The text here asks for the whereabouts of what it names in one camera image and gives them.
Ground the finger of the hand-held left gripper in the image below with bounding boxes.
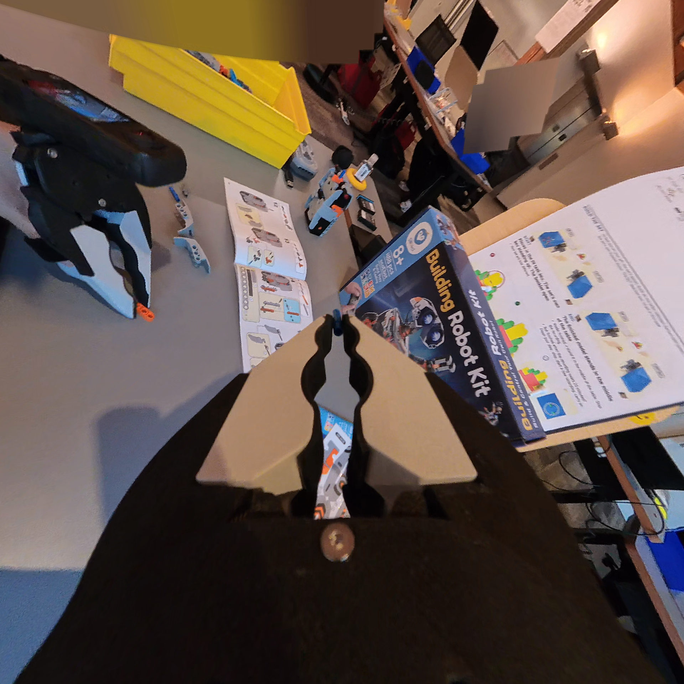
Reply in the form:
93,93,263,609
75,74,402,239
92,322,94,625
56,223,137,320
111,208,154,311

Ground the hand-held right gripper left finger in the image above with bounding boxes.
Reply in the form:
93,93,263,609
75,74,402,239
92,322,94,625
195,315,334,518

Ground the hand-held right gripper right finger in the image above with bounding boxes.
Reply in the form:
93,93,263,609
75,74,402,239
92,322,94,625
342,314,478,518

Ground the person's left hand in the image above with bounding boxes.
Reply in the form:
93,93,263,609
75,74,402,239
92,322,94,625
0,122,38,237

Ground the grey curved panel piece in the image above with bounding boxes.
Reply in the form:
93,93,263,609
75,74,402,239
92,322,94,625
173,237,211,274
172,198,196,239

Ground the blue sticker sheet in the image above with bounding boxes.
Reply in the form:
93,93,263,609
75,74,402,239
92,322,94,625
314,406,354,519

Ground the open instruction booklet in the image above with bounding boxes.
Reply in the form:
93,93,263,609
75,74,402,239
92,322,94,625
223,178,314,374

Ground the blue robot kit box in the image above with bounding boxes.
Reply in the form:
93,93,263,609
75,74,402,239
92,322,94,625
338,206,547,447

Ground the yellow storage bin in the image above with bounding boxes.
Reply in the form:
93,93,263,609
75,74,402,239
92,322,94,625
108,35,312,169

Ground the pile of building bricks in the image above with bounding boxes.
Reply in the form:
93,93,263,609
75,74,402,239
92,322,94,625
184,50,254,93

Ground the grey motor box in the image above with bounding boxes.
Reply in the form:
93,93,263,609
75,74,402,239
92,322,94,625
289,136,320,181

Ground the black chair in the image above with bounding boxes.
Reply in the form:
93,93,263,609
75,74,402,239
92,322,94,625
347,224,388,263

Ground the partly built robot model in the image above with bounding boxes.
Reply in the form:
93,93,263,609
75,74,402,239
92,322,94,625
305,168,354,236

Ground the wooden side table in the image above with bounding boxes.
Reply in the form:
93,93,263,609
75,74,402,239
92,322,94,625
460,198,684,452

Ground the white laminated instruction sheet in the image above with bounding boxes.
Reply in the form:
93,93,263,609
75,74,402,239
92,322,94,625
467,166,684,434

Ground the long wooden table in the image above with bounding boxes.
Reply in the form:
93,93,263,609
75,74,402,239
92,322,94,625
382,0,498,193

